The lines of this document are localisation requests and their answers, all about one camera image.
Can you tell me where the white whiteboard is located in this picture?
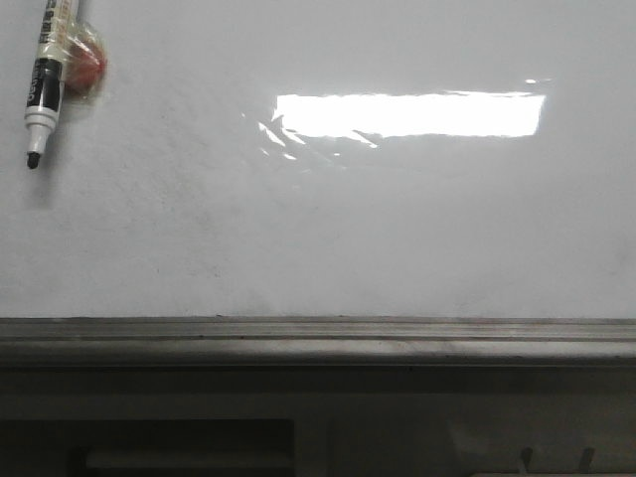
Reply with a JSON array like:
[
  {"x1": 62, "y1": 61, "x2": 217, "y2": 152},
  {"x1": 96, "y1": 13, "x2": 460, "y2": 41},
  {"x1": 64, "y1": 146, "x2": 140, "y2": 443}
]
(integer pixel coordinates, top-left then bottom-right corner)
[{"x1": 1, "y1": 1, "x2": 635, "y2": 318}]

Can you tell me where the white black whiteboard marker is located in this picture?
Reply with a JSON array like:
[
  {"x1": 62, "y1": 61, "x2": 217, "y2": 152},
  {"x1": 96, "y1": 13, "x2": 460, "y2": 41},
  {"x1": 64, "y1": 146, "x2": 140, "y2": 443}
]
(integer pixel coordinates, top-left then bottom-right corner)
[{"x1": 24, "y1": 0, "x2": 80, "y2": 170}]

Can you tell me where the grey cabinet below whiteboard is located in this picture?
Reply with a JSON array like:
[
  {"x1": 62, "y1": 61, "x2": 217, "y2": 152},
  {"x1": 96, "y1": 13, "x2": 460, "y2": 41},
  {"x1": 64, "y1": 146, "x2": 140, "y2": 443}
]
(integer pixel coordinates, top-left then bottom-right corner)
[{"x1": 1, "y1": 367, "x2": 635, "y2": 476}]

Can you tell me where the red magnet taped to marker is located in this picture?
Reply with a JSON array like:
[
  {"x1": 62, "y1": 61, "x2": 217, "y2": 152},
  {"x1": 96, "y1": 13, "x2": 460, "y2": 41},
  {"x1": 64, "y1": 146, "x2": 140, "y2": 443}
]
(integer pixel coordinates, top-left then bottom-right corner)
[{"x1": 62, "y1": 20, "x2": 108, "y2": 101}]

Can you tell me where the grey aluminium whiteboard tray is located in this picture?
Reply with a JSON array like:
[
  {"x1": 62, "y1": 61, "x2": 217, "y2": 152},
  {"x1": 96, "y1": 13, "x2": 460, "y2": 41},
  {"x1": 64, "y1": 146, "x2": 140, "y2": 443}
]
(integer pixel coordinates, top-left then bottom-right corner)
[{"x1": 1, "y1": 316, "x2": 635, "y2": 368}]

